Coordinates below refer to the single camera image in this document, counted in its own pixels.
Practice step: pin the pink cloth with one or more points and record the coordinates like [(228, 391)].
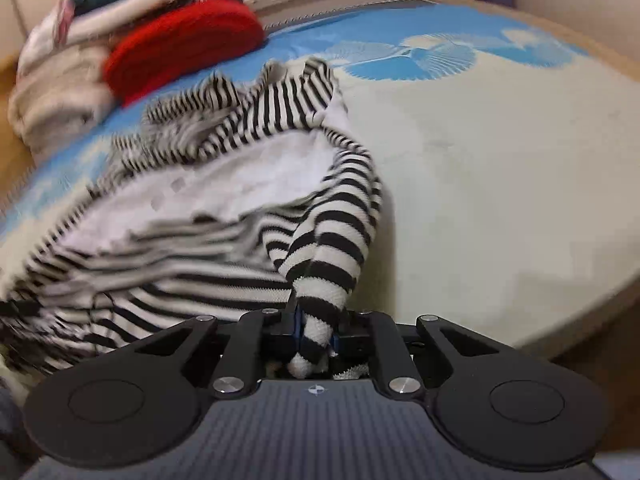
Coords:
[(64, 20)]

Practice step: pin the cream folded cloth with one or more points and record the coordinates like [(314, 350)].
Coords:
[(127, 2)]

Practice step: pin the white cardigan with striped sleeves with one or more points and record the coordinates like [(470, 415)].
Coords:
[(210, 185)]

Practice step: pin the red knit sweater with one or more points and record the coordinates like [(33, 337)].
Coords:
[(185, 40)]

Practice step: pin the white fluffy blanket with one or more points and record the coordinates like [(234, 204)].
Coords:
[(55, 105)]

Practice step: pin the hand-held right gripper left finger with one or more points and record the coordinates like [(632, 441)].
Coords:
[(299, 330)]

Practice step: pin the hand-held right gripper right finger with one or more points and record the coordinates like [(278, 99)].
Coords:
[(350, 342)]

